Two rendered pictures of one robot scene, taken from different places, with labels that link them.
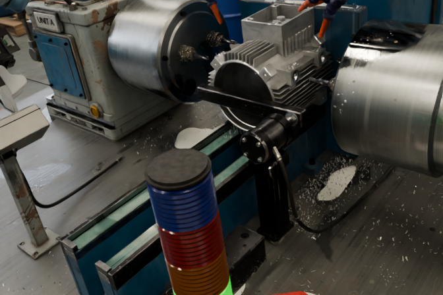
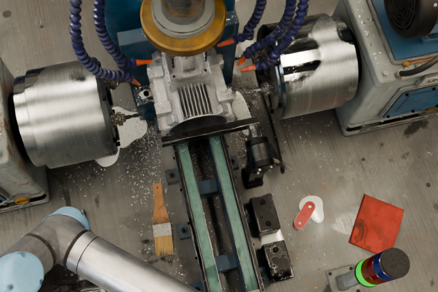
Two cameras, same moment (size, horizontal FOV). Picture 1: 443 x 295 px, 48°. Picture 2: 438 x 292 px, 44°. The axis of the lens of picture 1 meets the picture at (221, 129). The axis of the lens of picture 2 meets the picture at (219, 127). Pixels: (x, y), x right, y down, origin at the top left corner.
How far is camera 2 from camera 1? 1.12 m
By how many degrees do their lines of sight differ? 53
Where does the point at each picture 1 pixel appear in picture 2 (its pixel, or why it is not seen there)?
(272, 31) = (202, 78)
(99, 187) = not seen: hidden behind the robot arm
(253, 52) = (203, 103)
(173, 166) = (395, 264)
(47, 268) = not seen: outside the picture
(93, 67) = (18, 179)
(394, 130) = (325, 106)
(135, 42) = (77, 146)
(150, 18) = (79, 121)
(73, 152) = not seen: hidden behind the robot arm
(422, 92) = (340, 87)
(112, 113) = (41, 189)
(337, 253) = (292, 163)
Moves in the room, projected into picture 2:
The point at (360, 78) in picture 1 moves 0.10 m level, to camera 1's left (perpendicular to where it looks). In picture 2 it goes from (302, 93) to (281, 126)
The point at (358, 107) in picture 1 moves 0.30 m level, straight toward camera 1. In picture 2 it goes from (303, 107) to (390, 197)
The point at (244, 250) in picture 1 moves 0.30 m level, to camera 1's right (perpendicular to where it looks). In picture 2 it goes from (273, 210) to (324, 123)
